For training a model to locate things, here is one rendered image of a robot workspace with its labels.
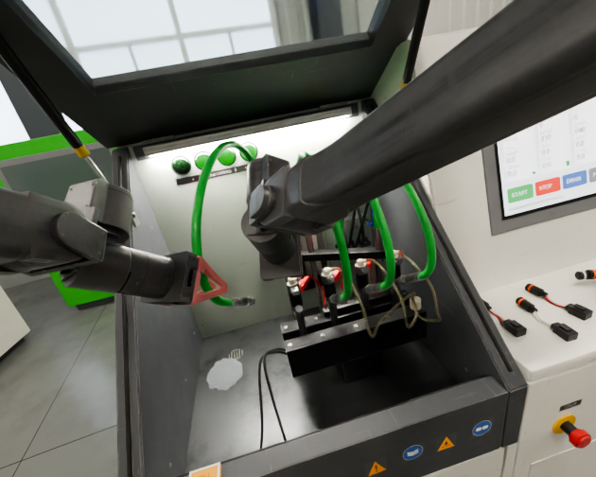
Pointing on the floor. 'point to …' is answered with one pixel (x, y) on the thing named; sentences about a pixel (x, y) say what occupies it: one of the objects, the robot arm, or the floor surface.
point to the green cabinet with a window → (51, 183)
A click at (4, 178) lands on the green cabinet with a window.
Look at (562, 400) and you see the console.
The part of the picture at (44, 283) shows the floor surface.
